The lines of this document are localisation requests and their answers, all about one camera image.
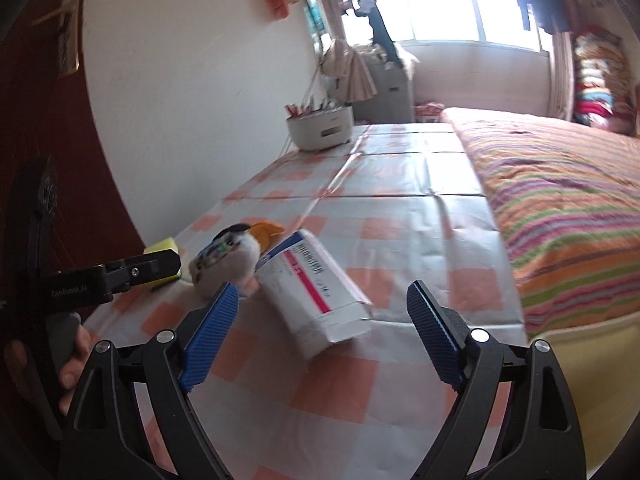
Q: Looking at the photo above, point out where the grey cabinet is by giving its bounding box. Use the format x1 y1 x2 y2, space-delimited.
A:
350 57 416 123

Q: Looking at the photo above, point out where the dark red door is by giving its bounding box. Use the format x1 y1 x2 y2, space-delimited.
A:
0 0 146 311

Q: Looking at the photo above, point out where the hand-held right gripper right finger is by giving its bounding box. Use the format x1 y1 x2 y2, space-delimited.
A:
406 280 587 480

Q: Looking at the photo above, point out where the bed with striped cover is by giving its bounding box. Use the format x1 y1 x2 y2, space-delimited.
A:
440 106 640 341

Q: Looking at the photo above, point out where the yellow sponge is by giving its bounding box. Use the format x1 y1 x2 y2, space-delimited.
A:
142 237 182 291

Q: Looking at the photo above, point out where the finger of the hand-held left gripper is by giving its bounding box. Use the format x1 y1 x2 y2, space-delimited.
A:
100 249 182 303

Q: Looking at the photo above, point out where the stack of folded blankets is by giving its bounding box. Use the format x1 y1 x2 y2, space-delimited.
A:
572 30 633 133

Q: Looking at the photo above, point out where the red patterned cloth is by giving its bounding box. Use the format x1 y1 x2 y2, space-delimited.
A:
415 102 446 123

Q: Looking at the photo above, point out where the white storage container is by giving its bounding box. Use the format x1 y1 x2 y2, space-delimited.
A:
285 105 356 152

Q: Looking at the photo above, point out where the white cardboard box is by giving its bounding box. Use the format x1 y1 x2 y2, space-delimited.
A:
255 229 373 360

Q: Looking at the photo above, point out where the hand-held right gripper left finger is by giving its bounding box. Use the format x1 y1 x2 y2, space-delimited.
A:
60 281 240 480

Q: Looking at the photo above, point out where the beige hanging cloth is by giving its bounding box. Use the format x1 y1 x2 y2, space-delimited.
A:
320 37 378 103

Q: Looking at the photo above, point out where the bundle of red-tipped sticks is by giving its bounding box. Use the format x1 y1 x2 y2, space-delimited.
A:
284 99 346 118

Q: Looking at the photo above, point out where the person's left hand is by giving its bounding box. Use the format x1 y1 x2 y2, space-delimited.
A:
57 327 93 417

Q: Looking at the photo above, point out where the pink curtain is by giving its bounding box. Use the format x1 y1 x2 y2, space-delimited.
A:
547 30 576 121

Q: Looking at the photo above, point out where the window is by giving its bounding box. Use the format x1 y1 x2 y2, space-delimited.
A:
330 0 556 53

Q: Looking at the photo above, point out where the yellow orange wrapper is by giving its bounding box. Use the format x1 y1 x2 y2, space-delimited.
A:
249 219 286 250

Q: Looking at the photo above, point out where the crumpled white plastic bag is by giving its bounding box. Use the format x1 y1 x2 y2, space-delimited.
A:
190 223 263 296

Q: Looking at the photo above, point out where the black hanging garment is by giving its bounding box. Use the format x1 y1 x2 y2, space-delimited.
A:
367 0 403 66

